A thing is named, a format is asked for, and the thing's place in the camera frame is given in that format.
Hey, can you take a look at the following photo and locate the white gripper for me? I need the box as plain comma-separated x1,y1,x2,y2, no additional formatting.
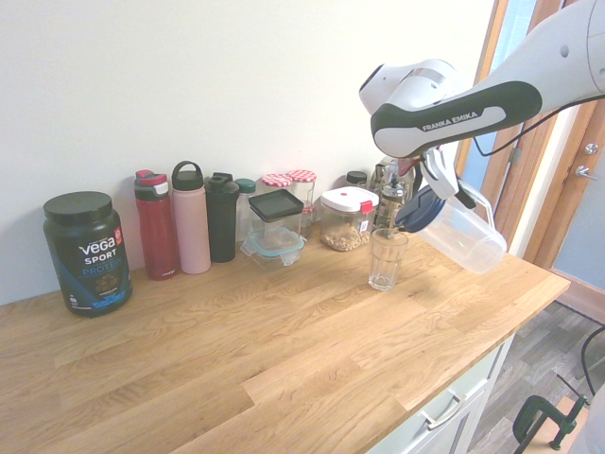
422,147,475,210

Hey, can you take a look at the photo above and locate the clear pitcher with blue lid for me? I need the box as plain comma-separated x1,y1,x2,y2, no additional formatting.
395,182,508,275

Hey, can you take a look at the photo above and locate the red water bottle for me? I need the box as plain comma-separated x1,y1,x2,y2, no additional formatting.
133,169,180,282

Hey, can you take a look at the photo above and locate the clear drinking glass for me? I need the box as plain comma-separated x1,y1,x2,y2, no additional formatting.
368,228,409,292

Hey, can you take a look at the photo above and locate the nut container with white lid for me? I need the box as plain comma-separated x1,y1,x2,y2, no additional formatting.
320,187,379,253

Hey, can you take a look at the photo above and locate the square container with black lid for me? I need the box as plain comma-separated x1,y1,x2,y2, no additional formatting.
248,189,304,237

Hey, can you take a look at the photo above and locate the glass container with teal lid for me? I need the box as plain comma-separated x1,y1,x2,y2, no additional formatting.
239,226,307,270

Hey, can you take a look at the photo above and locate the pale green cabinet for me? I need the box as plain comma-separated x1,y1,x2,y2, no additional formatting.
368,330,516,454

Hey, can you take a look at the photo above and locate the clear bottle with green lid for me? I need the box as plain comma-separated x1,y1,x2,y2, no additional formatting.
234,178,257,247

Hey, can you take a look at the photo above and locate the green metal clamp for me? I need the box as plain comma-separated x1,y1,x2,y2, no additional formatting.
512,373,590,451

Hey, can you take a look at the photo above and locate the black shaker bottle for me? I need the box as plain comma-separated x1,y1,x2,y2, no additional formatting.
204,172,241,264

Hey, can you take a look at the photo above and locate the pink bottle with black lid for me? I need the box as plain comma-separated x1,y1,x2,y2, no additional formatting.
170,160,213,275

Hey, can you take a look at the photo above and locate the black Vega protein tub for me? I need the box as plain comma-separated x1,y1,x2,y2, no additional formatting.
42,191,133,319

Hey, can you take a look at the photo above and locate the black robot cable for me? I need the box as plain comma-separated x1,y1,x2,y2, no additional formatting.
472,93,605,157

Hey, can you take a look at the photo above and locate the wooden door frame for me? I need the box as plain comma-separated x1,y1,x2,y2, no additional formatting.
456,0,605,327

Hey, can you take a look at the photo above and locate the black floor cable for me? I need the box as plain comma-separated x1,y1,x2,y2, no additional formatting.
580,324,605,393

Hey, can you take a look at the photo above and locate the metal drawer handle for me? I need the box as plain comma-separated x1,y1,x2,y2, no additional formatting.
420,391,463,430

